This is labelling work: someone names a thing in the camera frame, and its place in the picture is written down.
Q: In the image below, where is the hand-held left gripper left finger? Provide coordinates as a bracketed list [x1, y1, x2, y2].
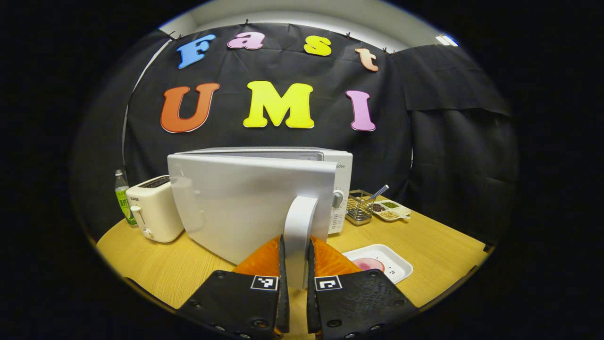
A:
[176, 235, 290, 340]

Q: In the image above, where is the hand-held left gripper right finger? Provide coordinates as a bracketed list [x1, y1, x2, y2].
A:
[307, 235, 419, 340]

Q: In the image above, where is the pink ham slice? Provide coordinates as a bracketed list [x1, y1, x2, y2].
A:
[352, 257, 386, 273]

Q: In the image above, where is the white food tray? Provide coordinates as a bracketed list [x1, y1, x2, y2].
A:
[342, 244, 414, 285]

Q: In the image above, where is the white microwave oven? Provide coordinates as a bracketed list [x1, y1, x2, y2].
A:
[167, 146, 353, 289]

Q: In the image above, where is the white divided spice dish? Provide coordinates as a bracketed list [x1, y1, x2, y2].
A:
[373, 200, 412, 222]

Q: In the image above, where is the white toaster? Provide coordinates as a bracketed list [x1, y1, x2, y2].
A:
[126, 175, 185, 243]

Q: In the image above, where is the green drink bottle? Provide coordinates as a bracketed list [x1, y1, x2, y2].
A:
[115, 169, 137, 226]

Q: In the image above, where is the metal wire basket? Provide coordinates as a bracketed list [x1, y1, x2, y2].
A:
[345, 189, 377, 226]

